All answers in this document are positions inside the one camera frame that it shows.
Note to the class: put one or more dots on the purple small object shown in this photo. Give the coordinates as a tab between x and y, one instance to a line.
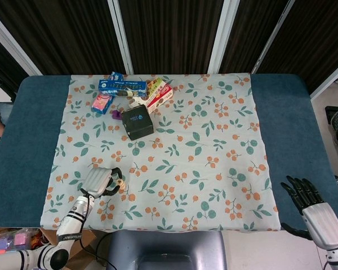
117	114

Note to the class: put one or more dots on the white partition frame post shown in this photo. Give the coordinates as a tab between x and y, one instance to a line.
222	36
17	50
271	36
329	79
121	36

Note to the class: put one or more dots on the long blue Oreo box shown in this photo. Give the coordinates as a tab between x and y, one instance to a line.
121	85

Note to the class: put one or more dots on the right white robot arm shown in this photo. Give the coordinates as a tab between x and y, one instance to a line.
336	257

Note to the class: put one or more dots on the teal velvet table cover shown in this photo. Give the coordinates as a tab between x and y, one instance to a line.
25	140

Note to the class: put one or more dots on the colourful foam block puzzle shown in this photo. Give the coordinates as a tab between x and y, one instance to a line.
8	243

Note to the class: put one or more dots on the dark corrugated partition panel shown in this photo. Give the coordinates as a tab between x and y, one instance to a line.
171	33
67	33
248	33
0	62
312	33

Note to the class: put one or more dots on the black cube box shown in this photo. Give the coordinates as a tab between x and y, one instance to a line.
136	121

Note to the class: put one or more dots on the small pink blue Oreo box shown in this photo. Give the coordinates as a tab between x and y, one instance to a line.
101	103

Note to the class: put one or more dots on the red white cookie box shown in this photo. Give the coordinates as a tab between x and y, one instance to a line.
160	95

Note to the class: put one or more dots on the floral fruit print tablecloth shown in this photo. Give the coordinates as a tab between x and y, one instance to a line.
186	140

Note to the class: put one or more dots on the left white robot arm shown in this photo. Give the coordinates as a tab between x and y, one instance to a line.
73	219

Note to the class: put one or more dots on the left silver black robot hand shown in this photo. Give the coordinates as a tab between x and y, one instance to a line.
97	181

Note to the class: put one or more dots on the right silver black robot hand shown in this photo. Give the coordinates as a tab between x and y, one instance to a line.
321	223

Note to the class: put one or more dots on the brown cardboard box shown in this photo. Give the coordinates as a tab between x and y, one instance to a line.
88	239

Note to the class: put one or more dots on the small blue snack box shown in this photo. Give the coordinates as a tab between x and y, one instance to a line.
116	76

